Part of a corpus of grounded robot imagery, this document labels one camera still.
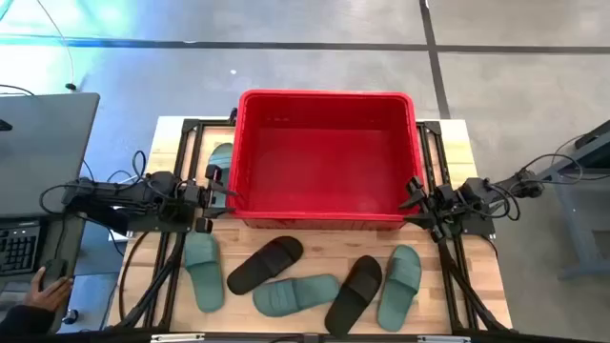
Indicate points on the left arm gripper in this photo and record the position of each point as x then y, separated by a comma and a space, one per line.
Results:
209, 202

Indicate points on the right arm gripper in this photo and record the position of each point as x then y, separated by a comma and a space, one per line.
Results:
436, 212

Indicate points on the green rubber slide sandal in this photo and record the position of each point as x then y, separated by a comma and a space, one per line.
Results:
295, 295
205, 276
221, 155
399, 288

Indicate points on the black rubber slide sandal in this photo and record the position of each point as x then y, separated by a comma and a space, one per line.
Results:
264, 265
353, 295

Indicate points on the red plastic bin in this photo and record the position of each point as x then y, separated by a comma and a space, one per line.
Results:
324, 167

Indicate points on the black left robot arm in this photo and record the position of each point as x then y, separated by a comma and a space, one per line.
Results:
119, 193

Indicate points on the person's forearm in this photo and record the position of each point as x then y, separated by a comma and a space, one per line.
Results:
24, 321

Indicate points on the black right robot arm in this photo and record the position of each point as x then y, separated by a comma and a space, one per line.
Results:
476, 190

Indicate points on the grey-blue metal table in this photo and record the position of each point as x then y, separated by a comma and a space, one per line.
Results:
569, 219

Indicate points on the black computer mouse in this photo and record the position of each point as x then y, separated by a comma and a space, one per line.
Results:
54, 269

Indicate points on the grey laptop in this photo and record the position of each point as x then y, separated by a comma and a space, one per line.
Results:
43, 152

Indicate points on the desk caster wheel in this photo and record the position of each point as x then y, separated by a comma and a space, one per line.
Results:
70, 316

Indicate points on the person's hand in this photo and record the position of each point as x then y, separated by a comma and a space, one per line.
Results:
47, 297

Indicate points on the black keyboard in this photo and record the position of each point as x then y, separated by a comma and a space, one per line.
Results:
19, 250

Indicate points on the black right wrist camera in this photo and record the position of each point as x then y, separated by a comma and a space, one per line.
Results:
446, 194

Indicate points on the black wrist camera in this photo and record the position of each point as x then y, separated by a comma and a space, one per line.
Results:
446, 194
192, 194

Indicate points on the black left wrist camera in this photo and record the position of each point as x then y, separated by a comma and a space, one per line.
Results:
192, 194

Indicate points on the black aluminium frame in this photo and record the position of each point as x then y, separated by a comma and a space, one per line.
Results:
433, 127
189, 125

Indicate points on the small black frame clamp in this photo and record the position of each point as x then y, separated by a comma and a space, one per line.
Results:
233, 115

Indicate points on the white metal bracket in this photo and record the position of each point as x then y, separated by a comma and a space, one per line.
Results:
177, 337
443, 339

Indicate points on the black table edge rail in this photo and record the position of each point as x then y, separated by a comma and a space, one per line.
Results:
238, 338

